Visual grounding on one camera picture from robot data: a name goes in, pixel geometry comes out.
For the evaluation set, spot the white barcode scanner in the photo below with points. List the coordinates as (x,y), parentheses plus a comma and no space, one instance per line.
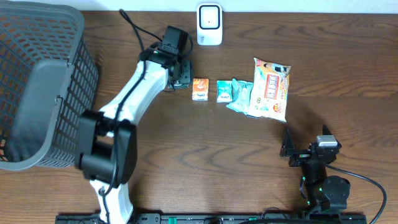
(209,24)

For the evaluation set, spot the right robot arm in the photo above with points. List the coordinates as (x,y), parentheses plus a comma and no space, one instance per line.
(325,194)

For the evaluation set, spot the grey plastic shopping basket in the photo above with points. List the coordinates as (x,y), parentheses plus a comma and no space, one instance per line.
(48,78)

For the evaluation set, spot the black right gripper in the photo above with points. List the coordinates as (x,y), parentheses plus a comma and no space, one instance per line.
(287,150)

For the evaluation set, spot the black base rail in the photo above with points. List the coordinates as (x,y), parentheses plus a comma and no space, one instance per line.
(156,218)

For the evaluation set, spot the orange small tissue pack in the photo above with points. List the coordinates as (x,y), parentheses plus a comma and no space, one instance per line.
(200,89)

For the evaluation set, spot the teal wipes pouch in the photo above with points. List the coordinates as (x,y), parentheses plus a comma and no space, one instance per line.
(241,96)

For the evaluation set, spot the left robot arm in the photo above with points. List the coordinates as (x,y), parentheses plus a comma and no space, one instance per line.
(106,152)

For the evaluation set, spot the yellow wet wipes pack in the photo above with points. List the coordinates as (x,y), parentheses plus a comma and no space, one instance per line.
(270,91)

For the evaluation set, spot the small teal tissue pack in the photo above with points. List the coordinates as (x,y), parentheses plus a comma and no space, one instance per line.
(224,91)

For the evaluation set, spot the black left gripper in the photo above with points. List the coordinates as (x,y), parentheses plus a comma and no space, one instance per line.
(186,80)

